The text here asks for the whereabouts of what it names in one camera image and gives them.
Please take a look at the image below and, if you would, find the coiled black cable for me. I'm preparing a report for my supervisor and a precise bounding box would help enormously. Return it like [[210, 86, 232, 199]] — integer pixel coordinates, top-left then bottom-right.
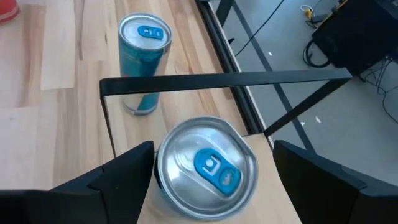
[[302, 39, 333, 69]]

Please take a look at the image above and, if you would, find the black floor box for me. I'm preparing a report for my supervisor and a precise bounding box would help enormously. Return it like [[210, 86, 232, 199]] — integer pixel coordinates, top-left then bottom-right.
[[312, 0, 398, 77]]

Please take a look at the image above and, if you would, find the red Fanta soda can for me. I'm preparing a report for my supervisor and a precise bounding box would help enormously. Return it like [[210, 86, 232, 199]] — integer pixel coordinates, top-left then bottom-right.
[[0, 0, 21, 23]]

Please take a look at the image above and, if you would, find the black aluminium rig frame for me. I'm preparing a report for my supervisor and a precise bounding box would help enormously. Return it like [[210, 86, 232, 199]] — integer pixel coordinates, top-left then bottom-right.
[[195, 0, 267, 135]]

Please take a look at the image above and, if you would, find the blue silver Red Bull can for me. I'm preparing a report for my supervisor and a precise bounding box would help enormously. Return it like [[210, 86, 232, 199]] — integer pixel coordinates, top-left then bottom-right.
[[117, 12, 173, 116], [146, 115, 259, 222]]

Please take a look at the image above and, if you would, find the long black hanging cable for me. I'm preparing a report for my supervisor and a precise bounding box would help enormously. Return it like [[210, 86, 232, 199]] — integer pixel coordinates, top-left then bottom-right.
[[234, 0, 286, 57]]

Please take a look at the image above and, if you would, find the yellow white floor plug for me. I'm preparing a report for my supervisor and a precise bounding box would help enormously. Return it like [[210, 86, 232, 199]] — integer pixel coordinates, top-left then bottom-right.
[[299, 4, 315, 20]]

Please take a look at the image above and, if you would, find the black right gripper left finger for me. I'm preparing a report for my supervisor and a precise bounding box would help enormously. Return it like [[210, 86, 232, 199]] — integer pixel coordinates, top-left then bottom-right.
[[0, 140, 155, 224]]

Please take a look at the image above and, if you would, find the wooden shelf with black frame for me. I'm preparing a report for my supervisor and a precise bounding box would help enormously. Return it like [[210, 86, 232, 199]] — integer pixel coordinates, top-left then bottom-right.
[[98, 67, 354, 224]]

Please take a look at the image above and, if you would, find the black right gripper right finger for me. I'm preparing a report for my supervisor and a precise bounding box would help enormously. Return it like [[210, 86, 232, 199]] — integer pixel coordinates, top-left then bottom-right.
[[272, 139, 398, 224]]

